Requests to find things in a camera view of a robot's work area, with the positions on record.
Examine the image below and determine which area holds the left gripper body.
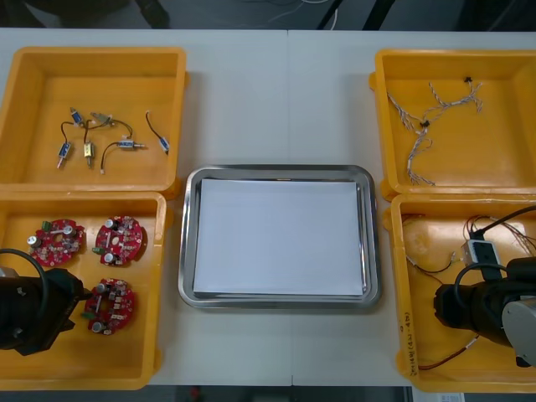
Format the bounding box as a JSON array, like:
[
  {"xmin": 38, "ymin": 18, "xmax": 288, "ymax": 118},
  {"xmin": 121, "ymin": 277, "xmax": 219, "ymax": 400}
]
[{"xmin": 18, "ymin": 268, "xmax": 86, "ymax": 357}]

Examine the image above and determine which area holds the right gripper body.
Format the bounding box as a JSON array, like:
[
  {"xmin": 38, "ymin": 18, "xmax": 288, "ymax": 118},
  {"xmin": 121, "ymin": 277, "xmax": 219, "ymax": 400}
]
[{"xmin": 433, "ymin": 281, "xmax": 489, "ymax": 336}]

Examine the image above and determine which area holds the round red circuit board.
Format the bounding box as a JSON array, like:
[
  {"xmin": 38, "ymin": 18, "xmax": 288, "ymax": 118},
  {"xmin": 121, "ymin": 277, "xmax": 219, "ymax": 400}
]
[
  {"xmin": 27, "ymin": 218, "xmax": 87, "ymax": 267},
  {"xmin": 91, "ymin": 215, "xmax": 146, "ymax": 267},
  {"xmin": 81, "ymin": 278, "xmax": 137, "ymax": 336}
]

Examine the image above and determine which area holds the steel tray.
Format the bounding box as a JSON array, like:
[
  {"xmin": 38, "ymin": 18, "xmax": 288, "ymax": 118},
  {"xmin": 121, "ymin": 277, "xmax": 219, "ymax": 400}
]
[{"xmin": 178, "ymin": 163, "xmax": 382, "ymax": 310}]

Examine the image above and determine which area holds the blue-white twisted wire harness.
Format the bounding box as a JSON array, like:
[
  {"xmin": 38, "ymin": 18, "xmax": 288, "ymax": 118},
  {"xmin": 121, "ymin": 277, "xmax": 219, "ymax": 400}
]
[
  {"xmin": 420, "ymin": 76, "xmax": 485, "ymax": 125},
  {"xmin": 385, "ymin": 90, "xmax": 430, "ymax": 135},
  {"xmin": 404, "ymin": 125, "xmax": 436, "ymax": 186}
]

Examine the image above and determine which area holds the yellow-orange plastic bin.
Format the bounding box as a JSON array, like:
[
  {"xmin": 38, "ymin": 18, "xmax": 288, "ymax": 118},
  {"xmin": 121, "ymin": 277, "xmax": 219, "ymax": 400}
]
[
  {"xmin": 368, "ymin": 48, "xmax": 536, "ymax": 198},
  {"xmin": 0, "ymin": 45, "xmax": 192, "ymax": 200},
  {"xmin": 0, "ymin": 190, "xmax": 175, "ymax": 393}
]

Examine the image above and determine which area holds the yellow-orange bin with handwriting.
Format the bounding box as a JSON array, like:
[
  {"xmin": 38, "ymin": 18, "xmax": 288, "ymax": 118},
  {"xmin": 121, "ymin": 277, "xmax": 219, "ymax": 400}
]
[{"xmin": 383, "ymin": 192, "xmax": 536, "ymax": 393}]

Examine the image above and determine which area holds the bare metal solenoid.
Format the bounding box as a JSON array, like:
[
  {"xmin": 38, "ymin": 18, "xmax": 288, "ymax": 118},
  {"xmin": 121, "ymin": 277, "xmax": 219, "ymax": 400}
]
[{"xmin": 90, "ymin": 111, "xmax": 135, "ymax": 142}]

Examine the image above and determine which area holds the white paper sheet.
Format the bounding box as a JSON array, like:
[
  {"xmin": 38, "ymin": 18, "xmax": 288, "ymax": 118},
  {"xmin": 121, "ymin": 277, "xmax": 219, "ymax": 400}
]
[{"xmin": 193, "ymin": 178, "xmax": 364, "ymax": 298}]

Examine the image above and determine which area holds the black chair leg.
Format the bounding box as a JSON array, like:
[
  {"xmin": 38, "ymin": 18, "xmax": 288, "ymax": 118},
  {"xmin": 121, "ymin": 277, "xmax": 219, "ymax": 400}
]
[{"xmin": 133, "ymin": 0, "xmax": 172, "ymax": 28}]

